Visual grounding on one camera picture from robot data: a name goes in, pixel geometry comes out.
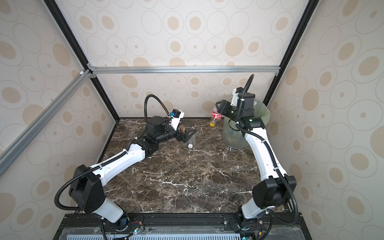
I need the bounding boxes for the mesh bin with green liner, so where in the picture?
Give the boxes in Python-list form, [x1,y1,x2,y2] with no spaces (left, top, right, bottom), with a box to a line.
[222,100,270,150]

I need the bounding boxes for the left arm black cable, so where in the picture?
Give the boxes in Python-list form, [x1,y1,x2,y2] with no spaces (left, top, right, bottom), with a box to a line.
[53,94,172,211]

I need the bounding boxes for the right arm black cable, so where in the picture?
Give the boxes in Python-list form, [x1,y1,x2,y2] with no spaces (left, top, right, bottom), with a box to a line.
[227,73,300,226]

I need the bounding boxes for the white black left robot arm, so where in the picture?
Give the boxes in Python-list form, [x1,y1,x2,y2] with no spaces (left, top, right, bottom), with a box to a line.
[69,116,197,224]

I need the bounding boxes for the clear crushed unlabeled bottle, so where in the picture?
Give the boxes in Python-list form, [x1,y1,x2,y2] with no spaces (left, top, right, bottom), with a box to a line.
[188,132,198,145]

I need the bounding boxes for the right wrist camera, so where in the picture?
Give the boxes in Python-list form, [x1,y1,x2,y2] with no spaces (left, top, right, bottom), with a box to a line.
[231,87,244,107]

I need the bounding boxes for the yellow cap red label bottle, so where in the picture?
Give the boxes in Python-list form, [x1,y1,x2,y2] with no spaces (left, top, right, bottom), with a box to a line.
[210,106,223,127]

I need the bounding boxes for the black corner post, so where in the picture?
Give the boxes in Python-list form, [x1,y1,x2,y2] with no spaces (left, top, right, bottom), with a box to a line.
[263,0,320,106]
[43,0,120,122]

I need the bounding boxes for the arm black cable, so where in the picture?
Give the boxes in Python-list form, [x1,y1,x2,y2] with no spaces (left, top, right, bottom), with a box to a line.
[53,94,172,211]
[227,73,300,226]

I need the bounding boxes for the black right corner post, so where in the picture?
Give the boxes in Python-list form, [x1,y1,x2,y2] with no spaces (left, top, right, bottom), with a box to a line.
[263,0,320,106]

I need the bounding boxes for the horizontal aluminium back rail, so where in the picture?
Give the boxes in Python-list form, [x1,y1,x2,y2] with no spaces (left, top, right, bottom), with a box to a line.
[91,66,280,74]

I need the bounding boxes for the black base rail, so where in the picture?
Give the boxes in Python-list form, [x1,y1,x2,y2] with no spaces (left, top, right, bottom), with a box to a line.
[54,213,311,240]

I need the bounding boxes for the diagonal aluminium left rail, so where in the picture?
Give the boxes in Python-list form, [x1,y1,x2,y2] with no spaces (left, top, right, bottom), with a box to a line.
[1,70,91,175]

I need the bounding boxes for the black left corner post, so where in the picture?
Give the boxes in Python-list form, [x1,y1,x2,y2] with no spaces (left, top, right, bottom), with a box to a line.
[43,0,120,122]

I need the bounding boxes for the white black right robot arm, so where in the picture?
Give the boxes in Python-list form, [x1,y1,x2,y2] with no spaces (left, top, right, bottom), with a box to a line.
[216,88,299,225]

